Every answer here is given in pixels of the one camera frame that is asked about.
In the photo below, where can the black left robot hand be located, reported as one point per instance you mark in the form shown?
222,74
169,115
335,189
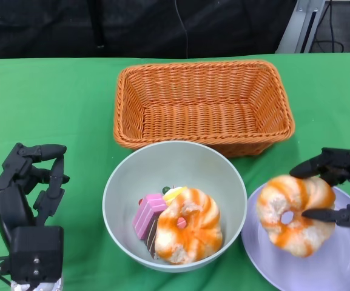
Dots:
11,206

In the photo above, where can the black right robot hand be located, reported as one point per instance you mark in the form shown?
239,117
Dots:
338,163

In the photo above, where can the orange swirl doughnut bread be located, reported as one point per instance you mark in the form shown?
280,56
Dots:
284,194

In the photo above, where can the orange swirl bread pink piece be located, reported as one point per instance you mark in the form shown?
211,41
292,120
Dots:
199,236

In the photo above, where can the pale grey-green bowl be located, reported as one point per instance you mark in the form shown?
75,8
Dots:
162,163

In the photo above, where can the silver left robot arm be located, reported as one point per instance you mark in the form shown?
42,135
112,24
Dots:
50,286

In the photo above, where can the white round plate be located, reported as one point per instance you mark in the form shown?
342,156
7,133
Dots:
268,266

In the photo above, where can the pink striped chocolate cake slice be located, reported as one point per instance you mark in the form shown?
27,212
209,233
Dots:
147,212

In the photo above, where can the orange wicker basket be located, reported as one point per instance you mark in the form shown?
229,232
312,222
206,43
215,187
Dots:
199,121

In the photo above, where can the small yellow cream cake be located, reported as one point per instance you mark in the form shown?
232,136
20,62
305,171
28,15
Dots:
174,194

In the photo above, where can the black curtain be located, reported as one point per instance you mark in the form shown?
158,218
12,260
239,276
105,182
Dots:
71,24

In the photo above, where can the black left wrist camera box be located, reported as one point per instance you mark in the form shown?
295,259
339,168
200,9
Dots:
36,251

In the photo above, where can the grey aluminium frame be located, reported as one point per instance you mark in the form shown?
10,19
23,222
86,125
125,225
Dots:
302,27

